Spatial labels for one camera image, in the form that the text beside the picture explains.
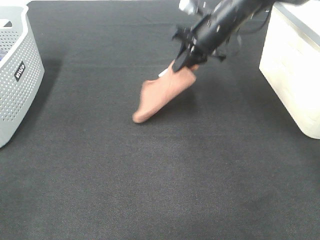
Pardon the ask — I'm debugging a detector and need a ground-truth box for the grey perforated laundry basket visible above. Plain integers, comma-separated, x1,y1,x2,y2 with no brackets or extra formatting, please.
0,3,45,147

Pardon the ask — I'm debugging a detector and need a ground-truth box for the white storage box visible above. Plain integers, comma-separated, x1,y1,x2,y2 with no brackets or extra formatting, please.
259,0,320,139

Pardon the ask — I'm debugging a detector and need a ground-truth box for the black table mat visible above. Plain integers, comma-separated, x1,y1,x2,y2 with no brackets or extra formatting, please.
0,0,320,240

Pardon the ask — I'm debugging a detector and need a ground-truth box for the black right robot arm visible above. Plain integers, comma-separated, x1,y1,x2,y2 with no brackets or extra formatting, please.
172,0,274,73

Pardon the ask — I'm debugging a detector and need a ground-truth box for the orange-brown towel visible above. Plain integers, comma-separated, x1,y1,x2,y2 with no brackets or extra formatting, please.
132,62,199,124

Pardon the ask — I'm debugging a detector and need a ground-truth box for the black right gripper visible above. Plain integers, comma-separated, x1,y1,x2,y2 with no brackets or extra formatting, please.
171,9,244,72

